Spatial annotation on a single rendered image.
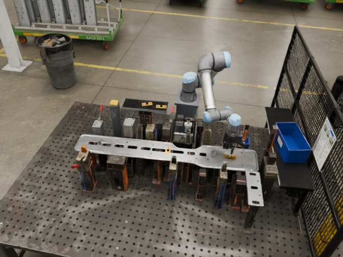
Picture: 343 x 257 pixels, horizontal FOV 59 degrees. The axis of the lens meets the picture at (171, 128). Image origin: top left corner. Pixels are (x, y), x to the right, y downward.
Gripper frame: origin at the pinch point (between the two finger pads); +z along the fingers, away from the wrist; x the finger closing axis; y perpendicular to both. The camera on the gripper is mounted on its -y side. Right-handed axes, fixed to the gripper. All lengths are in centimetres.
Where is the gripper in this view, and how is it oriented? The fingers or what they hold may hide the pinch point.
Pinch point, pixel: (230, 154)
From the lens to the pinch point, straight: 227.4
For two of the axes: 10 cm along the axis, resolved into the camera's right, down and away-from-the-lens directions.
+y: -9.9, -0.9, 0.8
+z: -0.2, 7.6, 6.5
